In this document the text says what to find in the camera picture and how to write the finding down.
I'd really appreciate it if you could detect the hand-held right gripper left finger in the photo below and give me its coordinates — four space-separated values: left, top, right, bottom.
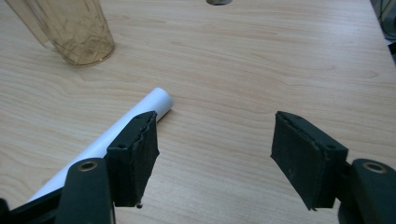
106 110 161 209

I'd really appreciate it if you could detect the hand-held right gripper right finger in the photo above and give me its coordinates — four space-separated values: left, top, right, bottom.
270 110 349 212

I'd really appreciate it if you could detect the white electric toothbrush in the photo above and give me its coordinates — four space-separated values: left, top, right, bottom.
28 87 174 203

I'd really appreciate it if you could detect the amber glass mug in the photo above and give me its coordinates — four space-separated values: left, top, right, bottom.
4 0 116 66

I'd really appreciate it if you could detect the grey round table grommet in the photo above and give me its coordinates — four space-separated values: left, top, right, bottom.
205 0 233 7

